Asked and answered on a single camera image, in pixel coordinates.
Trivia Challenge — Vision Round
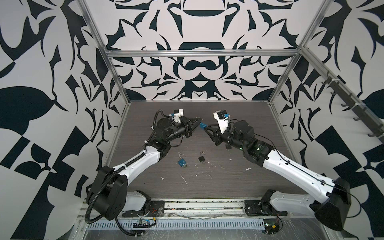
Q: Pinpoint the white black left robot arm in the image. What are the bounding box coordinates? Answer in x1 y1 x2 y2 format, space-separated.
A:
85 116 202 224

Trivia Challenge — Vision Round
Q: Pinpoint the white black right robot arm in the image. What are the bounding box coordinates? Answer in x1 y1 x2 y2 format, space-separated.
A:
204 120 352 232

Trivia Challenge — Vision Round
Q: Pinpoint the right green circuit board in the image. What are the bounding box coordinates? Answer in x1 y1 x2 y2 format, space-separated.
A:
263 221 282 235

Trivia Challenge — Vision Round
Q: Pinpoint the blue padlock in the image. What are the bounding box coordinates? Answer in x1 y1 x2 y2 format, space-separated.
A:
178 153 187 168
200 122 208 130

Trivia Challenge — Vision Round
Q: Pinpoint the black padlock middle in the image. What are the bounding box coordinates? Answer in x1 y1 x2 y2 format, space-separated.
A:
198 152 206 164

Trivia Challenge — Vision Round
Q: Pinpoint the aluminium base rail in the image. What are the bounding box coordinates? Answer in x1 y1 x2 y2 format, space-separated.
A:
78 197 332 219

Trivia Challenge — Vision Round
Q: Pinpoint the white slotted cable duct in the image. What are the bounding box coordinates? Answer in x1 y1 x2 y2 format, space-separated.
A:
87 219 265 231

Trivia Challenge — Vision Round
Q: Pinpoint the green circuit board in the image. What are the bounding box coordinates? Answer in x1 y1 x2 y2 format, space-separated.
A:
133 218 157 228
263 221 282 235

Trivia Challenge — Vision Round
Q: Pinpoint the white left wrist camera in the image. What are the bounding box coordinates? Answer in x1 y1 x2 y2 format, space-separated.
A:
170 109 184 124

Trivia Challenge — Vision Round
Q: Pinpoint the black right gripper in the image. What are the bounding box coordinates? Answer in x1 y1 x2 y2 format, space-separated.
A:
204 123 248 153

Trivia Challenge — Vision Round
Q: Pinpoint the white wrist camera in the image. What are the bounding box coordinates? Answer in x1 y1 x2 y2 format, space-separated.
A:
170 109 184 124
213 110 230 134

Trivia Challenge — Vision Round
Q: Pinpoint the left green circuit board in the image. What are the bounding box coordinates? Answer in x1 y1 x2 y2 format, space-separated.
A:
133 218 157 228

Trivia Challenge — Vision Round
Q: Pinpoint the grey wall hook rail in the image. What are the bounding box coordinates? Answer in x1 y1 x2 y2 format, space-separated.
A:
322 72 384 145

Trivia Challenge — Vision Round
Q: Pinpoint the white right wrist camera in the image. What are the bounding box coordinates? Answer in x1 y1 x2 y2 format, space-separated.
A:
213 110 230 134

